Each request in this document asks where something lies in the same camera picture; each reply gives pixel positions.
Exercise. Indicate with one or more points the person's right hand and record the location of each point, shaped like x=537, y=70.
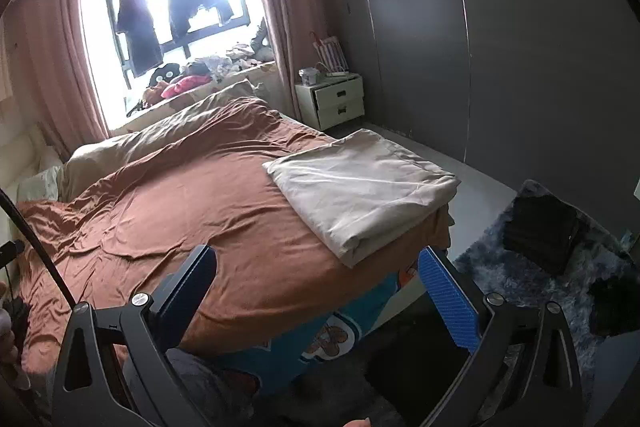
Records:
x=360, y=423

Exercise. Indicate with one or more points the pink plush toy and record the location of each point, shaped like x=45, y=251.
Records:
x=187, y=84

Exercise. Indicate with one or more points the brown plush toy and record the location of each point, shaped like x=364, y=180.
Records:
x=154, y=93

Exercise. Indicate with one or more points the white nightstand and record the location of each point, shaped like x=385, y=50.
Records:
x=330, y=102

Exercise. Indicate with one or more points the pale pillow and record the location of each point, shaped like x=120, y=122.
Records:
x=42, y=179

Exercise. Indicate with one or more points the cream padded headboard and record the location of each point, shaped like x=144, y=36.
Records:
x=20, y=157

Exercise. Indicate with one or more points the grey shaggy rug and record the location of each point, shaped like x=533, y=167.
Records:
x=500, y=267

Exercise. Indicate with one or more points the teal cartoon bed sheet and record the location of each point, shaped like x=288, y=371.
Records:
x=320, y=342

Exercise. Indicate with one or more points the beige jacket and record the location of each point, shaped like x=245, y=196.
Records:
x=360, y=187

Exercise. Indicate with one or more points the white power strip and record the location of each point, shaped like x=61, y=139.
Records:
x=339, y=73

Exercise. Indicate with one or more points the person's left hand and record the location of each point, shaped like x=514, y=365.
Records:
x=7, y=357

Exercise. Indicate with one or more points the person's leg in patterned pants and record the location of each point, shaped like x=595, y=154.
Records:
x=200, y=387

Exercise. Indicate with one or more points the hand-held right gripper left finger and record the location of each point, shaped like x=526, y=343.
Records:
x=187, y=292

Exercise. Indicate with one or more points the grey plush toy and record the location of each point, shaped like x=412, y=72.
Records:
x=262, y=39

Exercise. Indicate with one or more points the black folded garment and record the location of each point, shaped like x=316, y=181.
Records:
x=540, y=227

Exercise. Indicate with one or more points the grey wardrobe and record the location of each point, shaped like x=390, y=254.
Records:
x=525, y=57

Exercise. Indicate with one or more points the pink curtain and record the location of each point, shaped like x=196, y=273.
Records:
x=55, y=57
x=285, y=7

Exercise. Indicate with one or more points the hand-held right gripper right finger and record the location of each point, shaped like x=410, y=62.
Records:
x=447, y=302

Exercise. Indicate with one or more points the bed with brown blanket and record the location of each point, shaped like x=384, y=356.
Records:
x=200, y=217

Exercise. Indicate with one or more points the black plush toy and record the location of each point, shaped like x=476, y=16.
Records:
x=167, y=72

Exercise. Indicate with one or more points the beige duvet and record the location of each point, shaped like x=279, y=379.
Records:
x=150, y=137

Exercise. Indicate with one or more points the black crumpled garment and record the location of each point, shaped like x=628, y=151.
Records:
x=615, y=307

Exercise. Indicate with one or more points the pile of mixed clothes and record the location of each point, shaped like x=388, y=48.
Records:
x=230, y=59

